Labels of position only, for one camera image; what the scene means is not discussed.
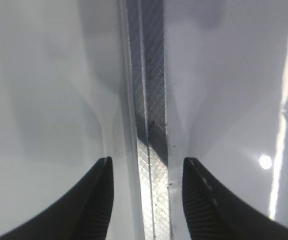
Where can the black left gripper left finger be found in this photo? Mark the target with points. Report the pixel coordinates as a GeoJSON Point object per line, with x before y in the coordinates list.
{"type": "Point", "coordinates": [83, 213]}

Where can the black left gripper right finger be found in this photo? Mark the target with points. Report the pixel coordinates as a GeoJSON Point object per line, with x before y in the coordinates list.
{"type": "Point", "coordinates": [213, 212]}

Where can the white whiteboard with grey frame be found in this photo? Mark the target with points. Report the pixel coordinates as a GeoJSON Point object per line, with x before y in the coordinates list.
{"type": "Point", "coordinates": [209, 80]}

